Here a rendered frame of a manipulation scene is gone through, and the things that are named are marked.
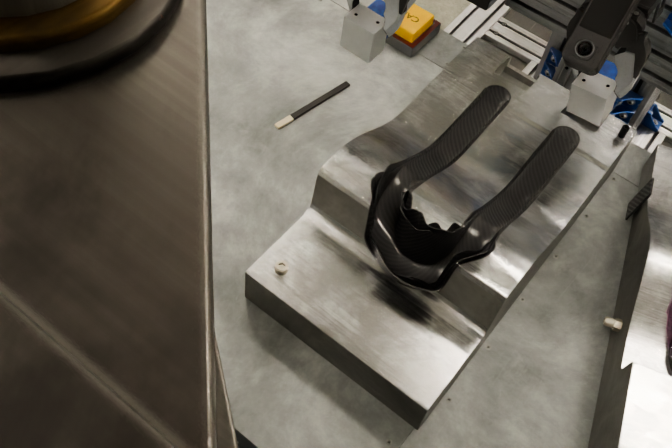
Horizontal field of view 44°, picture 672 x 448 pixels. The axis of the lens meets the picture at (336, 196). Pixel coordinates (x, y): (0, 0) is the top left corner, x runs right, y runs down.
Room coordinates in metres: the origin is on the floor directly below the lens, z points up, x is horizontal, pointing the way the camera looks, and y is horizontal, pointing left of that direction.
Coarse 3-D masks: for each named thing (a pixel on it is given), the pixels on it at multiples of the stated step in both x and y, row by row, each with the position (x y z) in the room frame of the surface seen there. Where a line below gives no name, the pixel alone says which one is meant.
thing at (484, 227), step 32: (480, 96) 0.80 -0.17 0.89; (448, 128) 0.74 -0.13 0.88; (480, 128) 0.75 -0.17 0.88; (416, 160) 0.66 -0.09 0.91; (448, 160) 0.68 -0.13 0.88; (544, 160) 0.71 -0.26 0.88; (384, 192) 0.60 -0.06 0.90; (512, 192) 0.65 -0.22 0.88; (384, 224) 0.57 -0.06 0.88; (416, 224) 0.54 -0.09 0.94; (480, 224) 0.57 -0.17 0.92; (384, 256) 0.53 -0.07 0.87; (416, 256) 0.53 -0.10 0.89; (448, 256) 0.53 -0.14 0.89; (480, 256) 0.50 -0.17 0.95
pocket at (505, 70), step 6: (510, 60) 0.89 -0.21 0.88; (504, 66) 0.88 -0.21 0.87; (510, 66) 0.88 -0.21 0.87; (498, 72) 0.87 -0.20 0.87; (504, 72) 0.88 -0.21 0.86; (510, 72) 0.88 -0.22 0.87; (516, 72) 0.87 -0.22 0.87; (522, 72) 0.87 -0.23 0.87; (504, 78) 0.87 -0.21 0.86; (510, 78) 0.87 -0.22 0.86; (516, 78) 0.87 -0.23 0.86; (522, 78) 0.87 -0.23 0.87; (528, 78) 0.86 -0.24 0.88; (516, 84) 0.86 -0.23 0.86; (522, 84) 0.86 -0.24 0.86; (528, 84) 0.86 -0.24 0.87
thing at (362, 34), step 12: (360, 12) 0.85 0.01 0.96; (372, 12) 0.85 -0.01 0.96; (348, 24) 0.83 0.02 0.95; (360, 24) 0.82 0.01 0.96; (372, 24) 0.83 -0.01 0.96; (348, 36) 0.83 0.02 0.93; (360, 36) 0.82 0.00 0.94; (372, 36) 0.81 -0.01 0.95; (384, 36) 0.84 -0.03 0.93; (348, 48) 0.83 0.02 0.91; (360, 48) 0.82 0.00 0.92; (372, 48) 0.81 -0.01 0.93
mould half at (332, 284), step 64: (448, 64) 0.85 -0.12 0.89; (384, 128) 0.71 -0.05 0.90; (512, 128) 0.75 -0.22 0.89; (576, 128) 0.77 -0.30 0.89; (320, 192) 0.59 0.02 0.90; (448, 192) 0.60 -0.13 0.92; (576, 192) 0.67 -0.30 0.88; (320, 256) 0.52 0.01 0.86; (512, 256) 0.52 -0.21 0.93; (320, 320) 0.44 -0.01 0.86; (384, 320) 0.45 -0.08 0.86; (448, 320) 0.47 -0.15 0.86; (384, 384) 0.38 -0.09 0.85; (448, 384) 0.39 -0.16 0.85
